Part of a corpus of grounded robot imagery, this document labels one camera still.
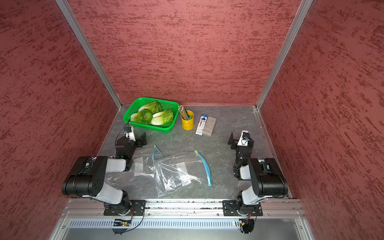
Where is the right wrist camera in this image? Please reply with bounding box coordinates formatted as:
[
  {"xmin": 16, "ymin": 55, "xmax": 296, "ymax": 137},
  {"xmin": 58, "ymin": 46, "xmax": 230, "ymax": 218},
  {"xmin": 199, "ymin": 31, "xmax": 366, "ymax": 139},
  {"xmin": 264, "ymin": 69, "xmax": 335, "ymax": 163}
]
[{"xmin": 237, "ymin": 130, "xmax": 253, "ymax": 147}]

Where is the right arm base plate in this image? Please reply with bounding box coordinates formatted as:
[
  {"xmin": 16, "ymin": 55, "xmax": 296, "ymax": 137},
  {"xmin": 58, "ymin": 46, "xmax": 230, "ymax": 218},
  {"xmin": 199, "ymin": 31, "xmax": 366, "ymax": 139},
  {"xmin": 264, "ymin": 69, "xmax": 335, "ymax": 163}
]
[{"xmin": 222, "ymin": 200, "xmax": 263, "ymax": 217}]

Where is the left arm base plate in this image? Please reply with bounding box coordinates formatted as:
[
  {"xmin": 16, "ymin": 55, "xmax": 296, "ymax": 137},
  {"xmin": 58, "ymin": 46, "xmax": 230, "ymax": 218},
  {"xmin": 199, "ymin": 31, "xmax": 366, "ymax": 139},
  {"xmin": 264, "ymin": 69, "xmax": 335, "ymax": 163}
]
[{"xmin": 104, "ymin": 200, "xmax": 147, "ymax": 217}]

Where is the green plastic basket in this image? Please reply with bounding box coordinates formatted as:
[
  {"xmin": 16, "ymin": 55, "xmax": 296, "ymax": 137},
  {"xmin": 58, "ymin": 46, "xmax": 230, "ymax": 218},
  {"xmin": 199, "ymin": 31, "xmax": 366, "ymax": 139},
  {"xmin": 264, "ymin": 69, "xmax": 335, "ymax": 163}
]
[{"xmin": 123, "ymin": 97, "xmax": 180, "ymax": 133}]

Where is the yellow pencil cup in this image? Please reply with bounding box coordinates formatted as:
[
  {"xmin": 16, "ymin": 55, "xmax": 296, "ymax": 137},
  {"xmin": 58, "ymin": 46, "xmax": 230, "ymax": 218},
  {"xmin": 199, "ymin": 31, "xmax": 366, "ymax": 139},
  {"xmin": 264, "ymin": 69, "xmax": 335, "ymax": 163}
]
[{"xmin": 182, "ymin": 110, "xmax": 194, "ymax": 131}]

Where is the chinese cabbage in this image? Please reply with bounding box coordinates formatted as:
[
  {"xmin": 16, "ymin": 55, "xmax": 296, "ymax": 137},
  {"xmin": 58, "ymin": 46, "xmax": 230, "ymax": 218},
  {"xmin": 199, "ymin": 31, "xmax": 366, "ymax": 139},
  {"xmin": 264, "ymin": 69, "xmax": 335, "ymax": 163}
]
[
  {"xmin": 151, "ymin": 109, "xmax": 174, "ymax": 126},
  {"xmin": 130, "ymin": 110, "xmax": 153, "ymax": 125},
  {"xmin": 139, "ymin": 100, "xmax": 163, "ymax": 114}
]

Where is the aluminium front rail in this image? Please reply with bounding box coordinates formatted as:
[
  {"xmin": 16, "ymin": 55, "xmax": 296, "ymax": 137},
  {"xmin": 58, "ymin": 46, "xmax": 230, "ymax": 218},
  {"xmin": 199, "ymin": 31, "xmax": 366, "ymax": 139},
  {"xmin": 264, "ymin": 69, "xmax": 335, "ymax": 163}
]
[{"xmin": 61, "ymin": 199, "xmax": 307, "ymax": 219}]

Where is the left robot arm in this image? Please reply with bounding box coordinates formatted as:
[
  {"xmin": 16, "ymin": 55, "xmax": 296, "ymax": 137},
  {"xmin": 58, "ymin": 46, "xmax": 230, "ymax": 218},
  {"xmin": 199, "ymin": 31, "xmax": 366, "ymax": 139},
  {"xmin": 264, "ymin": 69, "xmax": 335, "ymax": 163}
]
[{"xmin": 62, "ymin": 133, "xmax": 147, "ymax": 217}]

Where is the white blue small box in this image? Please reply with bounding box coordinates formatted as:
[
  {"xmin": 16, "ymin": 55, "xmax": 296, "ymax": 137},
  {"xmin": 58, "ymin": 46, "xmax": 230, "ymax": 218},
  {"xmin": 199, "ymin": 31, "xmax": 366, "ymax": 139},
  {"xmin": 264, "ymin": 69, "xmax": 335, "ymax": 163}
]
[{"xmin": 195, "ymin": 114, "xmax": 209, "ymax": 136}]

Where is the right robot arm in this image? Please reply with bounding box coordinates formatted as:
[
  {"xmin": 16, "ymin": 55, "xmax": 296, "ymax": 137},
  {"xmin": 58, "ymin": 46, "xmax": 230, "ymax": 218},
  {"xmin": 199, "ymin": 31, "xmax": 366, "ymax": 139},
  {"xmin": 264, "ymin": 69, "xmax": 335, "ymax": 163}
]
[{"xmin": 223, "ymin": 131, "xmax": 289, "ymax": 216}]

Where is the clear zipper bag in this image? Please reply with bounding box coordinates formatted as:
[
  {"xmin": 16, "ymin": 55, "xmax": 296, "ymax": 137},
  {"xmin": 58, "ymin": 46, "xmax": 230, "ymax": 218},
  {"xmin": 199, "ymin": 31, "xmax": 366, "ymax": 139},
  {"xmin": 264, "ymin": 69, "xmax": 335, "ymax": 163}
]
[
  {"xmin": 153, "ymin": 150, "xmax": 212, "ymax": 197},
  {"xmin": 105, "ymin": 145, "xmax": 164, "ymax": 187}
]

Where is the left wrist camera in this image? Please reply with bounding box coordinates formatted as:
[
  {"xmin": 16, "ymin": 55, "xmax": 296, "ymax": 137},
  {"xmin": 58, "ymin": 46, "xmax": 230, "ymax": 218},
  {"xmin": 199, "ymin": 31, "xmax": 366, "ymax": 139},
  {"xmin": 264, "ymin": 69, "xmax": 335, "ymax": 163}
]
[{"xmin": 124, "ymin": 125, "xmax": 136, "ymax": 142}]

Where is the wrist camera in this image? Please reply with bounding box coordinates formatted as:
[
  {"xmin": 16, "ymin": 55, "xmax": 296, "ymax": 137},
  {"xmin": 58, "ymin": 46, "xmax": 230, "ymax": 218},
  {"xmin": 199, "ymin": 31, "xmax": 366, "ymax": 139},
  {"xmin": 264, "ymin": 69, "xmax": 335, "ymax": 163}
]
[
  {"xmin": 124, "ymin": 125, "xmax": 136, "ymax": 142},
  {"xmin": 237, "ymin": 130, "xmax": 253, "ymax": 147}
]

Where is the chinese cabbage back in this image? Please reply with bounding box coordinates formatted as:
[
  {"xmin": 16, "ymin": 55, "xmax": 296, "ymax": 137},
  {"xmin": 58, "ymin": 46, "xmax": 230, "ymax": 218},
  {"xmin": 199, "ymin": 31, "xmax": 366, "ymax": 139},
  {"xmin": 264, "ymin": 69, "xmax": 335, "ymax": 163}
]
[{"xmin": 139, "ymin": 100, "xmax": 163, "ymax": 114}]

